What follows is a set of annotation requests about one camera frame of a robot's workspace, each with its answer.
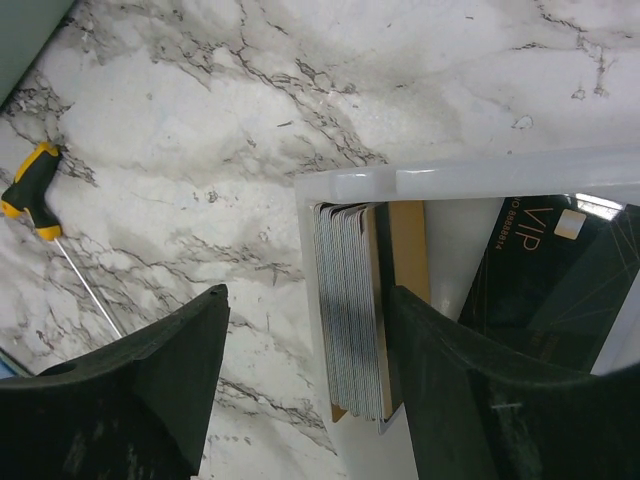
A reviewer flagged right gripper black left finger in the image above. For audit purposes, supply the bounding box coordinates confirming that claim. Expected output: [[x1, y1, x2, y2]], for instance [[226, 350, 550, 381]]
[[1, 284, 230, 479]]

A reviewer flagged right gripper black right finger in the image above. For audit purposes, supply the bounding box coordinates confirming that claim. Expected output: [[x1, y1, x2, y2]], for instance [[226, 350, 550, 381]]
[[390, 286, 639, 479]]

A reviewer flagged white card tray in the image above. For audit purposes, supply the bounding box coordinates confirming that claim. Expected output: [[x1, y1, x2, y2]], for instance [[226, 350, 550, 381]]
[[295, 146, 639, 479]]

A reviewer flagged black VIP card in tray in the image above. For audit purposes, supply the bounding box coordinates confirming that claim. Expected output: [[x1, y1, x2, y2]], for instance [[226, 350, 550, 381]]
[[458, 193, 639, 375]]

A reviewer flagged stack of cards in tray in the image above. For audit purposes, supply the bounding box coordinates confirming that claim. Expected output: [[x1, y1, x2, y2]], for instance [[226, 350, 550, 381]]
[[312, 201, 430, 431]]

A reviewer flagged yellow black small screwdriver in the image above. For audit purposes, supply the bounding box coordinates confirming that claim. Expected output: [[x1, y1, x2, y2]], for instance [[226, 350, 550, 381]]
[[1, 142, 125, 339]]

